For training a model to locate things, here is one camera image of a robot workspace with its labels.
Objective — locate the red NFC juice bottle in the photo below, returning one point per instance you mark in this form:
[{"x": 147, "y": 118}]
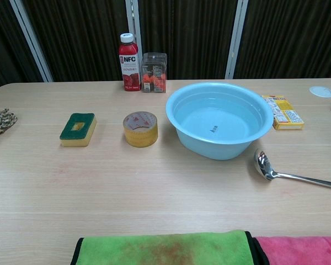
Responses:
[{"x": 129, "y": 69}]

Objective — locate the yellow packing tape roll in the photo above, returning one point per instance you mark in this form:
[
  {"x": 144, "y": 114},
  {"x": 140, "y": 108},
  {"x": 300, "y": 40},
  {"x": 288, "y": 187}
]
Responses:
[{"x": 140, "y": 136}]

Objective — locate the green and yellow sponge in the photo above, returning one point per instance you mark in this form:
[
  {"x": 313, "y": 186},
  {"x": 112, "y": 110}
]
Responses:
[{"x": 71, "y": 127}]

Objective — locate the clear box with orange items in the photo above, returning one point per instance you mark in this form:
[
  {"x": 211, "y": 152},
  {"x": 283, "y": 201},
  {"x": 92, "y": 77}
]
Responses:
[{"x": 154, "y": 71}]

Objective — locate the green microfibre towel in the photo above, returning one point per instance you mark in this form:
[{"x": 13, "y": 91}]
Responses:
[{"x": 165, "y": 249}]

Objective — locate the yellow cardboard box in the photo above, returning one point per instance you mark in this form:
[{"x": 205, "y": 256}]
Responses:
[{"x": 288, "y": 116}]

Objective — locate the pink microfibre towel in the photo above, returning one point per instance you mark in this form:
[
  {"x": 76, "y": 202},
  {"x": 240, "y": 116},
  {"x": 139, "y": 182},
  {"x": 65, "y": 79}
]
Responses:
[{"x": 300, "y": 251}]

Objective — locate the grey partition frame post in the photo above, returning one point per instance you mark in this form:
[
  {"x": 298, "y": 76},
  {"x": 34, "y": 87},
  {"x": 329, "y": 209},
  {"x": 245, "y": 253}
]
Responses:
[
  {"x": 136, "y": 19},
  {"x": 235, "y": 41},
  {"x": 33, "y": 41}
]

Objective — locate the white round table cap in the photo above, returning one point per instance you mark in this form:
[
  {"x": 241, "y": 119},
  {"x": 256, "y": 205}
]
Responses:
[{"x": 321, "y": 91}]

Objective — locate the light blue plastic basin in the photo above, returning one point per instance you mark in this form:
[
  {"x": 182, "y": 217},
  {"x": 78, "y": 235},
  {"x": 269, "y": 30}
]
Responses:
[{"x": 218, "y": 143}]

